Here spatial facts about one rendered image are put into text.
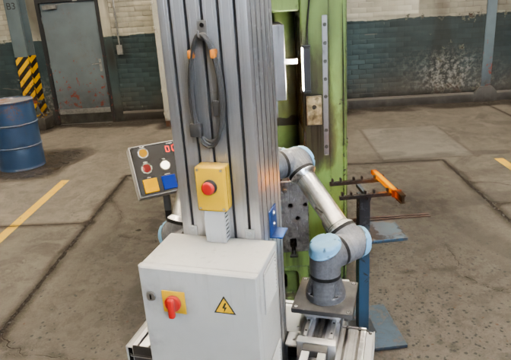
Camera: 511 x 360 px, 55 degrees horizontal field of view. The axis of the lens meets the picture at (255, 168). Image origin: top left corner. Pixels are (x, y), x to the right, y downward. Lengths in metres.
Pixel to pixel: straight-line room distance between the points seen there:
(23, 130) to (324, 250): 5.57
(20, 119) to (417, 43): 6.24
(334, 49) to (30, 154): 4.96
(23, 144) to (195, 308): 5.75
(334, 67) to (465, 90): 6.63
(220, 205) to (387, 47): 7.66
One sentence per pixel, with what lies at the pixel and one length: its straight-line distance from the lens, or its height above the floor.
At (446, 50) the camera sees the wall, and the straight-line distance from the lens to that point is 9.18.
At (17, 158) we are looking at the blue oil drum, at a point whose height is 0.18.
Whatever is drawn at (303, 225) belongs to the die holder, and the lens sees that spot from 2.92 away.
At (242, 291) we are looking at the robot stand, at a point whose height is 1.19.
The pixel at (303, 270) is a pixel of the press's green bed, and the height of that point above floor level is 0.33.
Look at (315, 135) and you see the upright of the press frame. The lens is 2.95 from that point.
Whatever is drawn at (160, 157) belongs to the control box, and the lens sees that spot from 2.70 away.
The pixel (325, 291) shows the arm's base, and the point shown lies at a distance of 1.88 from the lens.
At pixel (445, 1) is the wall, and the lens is 9.11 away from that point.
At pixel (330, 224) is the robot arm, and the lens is 1.95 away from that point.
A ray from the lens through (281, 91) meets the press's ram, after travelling 2.73.
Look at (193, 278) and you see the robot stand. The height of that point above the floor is 1.21.
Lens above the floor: 1.89
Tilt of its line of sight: 19 degrees down
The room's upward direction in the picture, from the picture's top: 4 degrees counter-clockwise
